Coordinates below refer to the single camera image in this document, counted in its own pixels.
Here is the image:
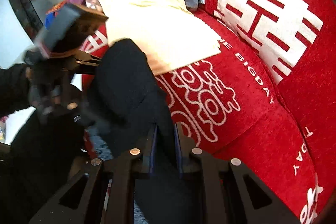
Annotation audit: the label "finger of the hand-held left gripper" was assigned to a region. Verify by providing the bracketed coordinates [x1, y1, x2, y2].
[60, 98, 97, 128]
[74, 49, 104, 75]

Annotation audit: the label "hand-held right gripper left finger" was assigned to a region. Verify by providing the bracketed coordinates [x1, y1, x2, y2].
[29, 126, 158, 224]

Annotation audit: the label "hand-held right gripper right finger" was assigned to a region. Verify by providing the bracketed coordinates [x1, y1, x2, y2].
[173, 123, 300, 224]

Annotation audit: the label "black pants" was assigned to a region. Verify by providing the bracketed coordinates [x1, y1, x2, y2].
[79, 38, 204, 224]

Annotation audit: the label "person's left forearm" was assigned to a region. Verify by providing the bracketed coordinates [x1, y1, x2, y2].
[0, 63, 31, 116]

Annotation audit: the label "person's left hand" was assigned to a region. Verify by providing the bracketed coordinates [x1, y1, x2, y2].
[26, 67, 63, 121]

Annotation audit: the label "colourful box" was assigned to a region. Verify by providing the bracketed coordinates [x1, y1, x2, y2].
[45, 2, 67, 30]

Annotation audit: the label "blue leaf-patterned cloth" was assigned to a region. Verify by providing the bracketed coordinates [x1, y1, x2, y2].
[85, 128, 114, 160]

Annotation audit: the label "dark shelf unit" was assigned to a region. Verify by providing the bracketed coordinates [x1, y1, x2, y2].
[6, 0, 46, 41]

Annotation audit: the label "cream cloth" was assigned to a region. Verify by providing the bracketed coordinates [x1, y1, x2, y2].
[80, 0, 222, 76]

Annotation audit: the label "red printed blanket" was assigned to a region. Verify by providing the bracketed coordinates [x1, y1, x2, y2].
[79, 0, 332, 224]

